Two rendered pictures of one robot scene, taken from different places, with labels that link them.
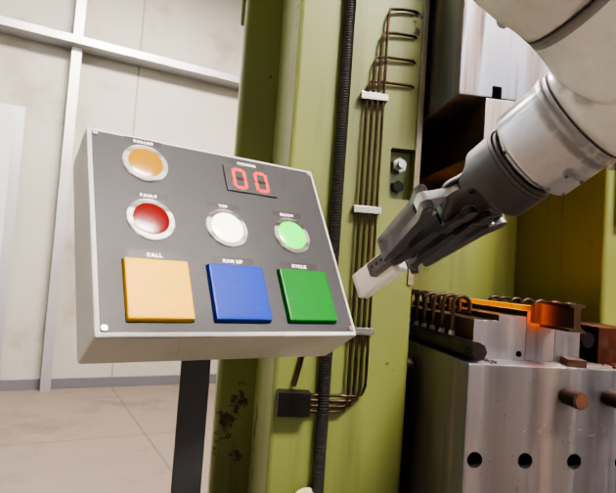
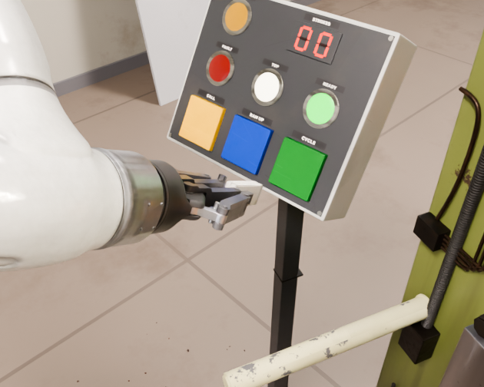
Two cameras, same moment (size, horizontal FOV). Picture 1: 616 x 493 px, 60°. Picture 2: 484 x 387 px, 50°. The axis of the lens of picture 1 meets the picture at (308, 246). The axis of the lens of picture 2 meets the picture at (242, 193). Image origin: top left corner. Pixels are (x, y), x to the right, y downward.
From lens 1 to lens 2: 0.87 m
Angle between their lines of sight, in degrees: 80
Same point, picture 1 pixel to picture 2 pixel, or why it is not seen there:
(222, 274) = (238, 126)
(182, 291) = (209, 130)
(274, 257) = (290, 124)
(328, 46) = not seen: outside the picture
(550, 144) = not seen: hidden behind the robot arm
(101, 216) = (194, 61)
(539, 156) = not seen: hidden behind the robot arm
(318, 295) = (302, 173)
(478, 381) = (467, 351)
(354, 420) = (479, 286)
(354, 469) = (468, 320)
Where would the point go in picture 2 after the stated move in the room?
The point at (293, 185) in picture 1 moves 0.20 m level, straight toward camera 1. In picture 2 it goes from (361, 51) to (221, 70)
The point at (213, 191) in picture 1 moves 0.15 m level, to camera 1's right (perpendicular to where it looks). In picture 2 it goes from (275, 49) to (309, 94)
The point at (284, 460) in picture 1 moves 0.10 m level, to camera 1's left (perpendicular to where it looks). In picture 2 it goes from (422, 266) to (399, 233)
